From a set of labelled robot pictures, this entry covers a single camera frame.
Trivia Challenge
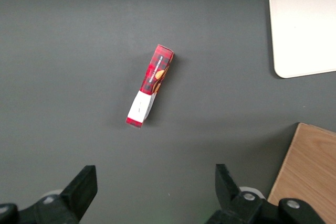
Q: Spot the light wooden board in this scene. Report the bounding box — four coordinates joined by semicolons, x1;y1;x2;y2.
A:
267;122;336;224

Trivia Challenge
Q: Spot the white plastic tray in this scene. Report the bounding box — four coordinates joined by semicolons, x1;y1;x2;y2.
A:
268;0;336;79

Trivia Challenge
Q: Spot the red cookie box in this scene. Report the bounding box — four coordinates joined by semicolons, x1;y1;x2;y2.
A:
125;44;175;130

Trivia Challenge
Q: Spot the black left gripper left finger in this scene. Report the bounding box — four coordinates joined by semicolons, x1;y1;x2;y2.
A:
0;165;98;224

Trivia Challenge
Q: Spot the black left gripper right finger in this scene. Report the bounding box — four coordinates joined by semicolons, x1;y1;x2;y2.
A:
204;164;329;224

